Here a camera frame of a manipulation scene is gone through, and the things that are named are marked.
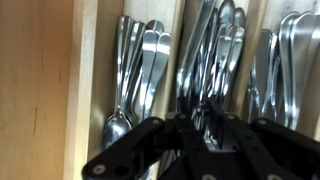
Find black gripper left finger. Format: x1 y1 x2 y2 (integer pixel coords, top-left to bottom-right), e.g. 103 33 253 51
82 96 212 180

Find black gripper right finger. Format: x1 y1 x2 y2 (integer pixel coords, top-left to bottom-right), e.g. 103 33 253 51
207 98 320 180

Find light wooden kitchen drawer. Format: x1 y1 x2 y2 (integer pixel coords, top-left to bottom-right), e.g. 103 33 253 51
0 0 75 180

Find wooden cutlery tray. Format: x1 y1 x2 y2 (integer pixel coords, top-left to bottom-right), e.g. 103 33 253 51
63 0 320 180

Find middle silver cutlery stack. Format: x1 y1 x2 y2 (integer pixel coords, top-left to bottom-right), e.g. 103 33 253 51
175 0 218 101

